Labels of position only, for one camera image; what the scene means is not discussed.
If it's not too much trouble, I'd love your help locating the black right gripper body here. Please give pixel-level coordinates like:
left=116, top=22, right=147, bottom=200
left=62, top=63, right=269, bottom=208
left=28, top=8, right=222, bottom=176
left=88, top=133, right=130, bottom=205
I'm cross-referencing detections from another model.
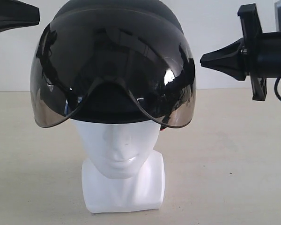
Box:
left=237, top=3, right=267, bottom=101

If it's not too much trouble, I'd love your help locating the black helmet with visor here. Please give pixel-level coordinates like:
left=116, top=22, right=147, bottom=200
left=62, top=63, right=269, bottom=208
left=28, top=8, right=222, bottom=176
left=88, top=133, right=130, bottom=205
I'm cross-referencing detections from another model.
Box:
left=30, top=0, right=196, bottom=128

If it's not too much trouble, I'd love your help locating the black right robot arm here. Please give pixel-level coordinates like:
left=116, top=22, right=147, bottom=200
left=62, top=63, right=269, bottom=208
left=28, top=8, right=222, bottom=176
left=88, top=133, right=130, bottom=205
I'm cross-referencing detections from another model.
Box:
left=200, top=0, right=281, bottom=101

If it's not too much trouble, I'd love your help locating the white mannequin head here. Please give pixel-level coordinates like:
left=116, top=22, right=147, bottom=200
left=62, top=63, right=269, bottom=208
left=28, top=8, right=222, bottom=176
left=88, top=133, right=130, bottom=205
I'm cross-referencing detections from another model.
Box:
left=74, top=120, right=165, bottom=213

